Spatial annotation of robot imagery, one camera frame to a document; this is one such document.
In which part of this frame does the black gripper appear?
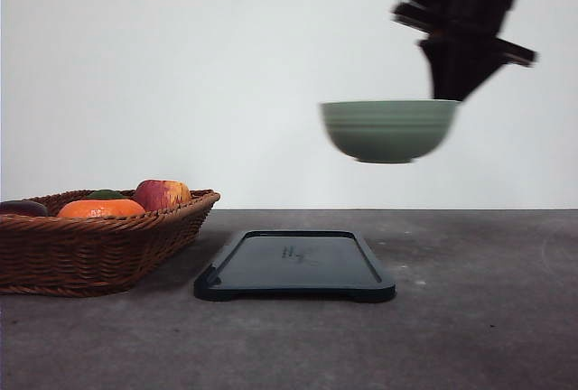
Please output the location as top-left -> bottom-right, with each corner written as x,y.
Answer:
393,0 -> 537,100

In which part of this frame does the green ceramic bowl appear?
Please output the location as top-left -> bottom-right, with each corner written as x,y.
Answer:
320,99 -> 460,164

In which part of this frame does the brown wicker basket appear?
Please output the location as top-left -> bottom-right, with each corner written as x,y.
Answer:
0,189 -> 221,297

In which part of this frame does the dark rectangular tray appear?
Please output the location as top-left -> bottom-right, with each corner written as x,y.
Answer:
194,230 -> 396,302

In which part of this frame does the red yellow apple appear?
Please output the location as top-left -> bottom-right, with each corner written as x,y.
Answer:
132,179 -> 191,210

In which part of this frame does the orange tangerine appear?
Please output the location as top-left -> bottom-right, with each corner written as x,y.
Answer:
57,199 -> 146,218

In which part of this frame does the dark green fruit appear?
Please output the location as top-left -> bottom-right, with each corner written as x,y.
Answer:
86,190 -> 130,200

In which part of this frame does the dark purple fruit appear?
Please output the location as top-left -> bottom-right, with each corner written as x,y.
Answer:
0,200 -> 49,217

